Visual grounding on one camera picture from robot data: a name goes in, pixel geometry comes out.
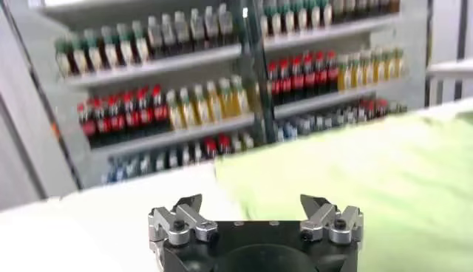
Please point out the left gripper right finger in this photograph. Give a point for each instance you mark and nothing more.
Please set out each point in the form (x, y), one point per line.
(325, 221)

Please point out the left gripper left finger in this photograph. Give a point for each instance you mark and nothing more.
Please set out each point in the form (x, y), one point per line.
(184, 221)

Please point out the light green shirt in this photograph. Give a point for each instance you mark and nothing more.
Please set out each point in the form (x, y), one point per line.
(369, 185)

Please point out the small clear green bottle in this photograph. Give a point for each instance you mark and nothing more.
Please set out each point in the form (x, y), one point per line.
(303, 127)
(315, 125)
(133, 168)
(146, 165)

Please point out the small red cap cola bottle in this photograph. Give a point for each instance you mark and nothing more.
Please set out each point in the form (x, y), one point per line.
(210, 148)
(370, 109)
(381, 107)
(224, 144)

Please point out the small blue water bottle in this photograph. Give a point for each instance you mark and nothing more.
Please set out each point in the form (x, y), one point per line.
(281, 134)
(291, 131)
(111, 173)
(122, 170)

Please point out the large yellow tea bottle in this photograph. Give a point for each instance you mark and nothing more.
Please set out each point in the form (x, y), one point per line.
(173, 114)
(214, 105)
(388, 66)
(355, 73)
(226, 100)
(240, 98)
(343, 75)
(187, 111)
(366, 70)
(377, 68)
(398, 64)
(201, 108)

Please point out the large red cap cola bottle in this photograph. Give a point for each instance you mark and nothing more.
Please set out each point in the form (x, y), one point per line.
(131, 118)
(116, 121)
(309, 78)
(160, 111)
(321, 75)
(285, 84)
(88, 127)
(332, 73)
(274, 86)
(298, 81)
(102, 123)
(145, 115)

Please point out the glass beverage display cabinet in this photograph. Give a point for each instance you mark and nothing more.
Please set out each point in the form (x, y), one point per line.
(166, 66)
(332, 32)

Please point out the green cap white label bottle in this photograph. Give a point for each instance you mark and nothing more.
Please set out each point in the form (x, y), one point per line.
(93, 55)
(288, 20)
(63, 61)
(140, 47)
(314, 16)
(109, 51)
(78, 59)
(264, 26)
(326, 15)
(125, 50)
(275, 22)
(301, 18)

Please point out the white side table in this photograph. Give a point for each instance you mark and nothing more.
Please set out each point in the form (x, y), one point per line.
(451, 68)

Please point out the dark bottle beige label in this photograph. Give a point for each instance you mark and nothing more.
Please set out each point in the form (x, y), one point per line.
(350, 7)
(338, 9)

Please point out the black wall trim strip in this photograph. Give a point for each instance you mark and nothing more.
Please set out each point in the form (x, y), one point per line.
(23, 146)

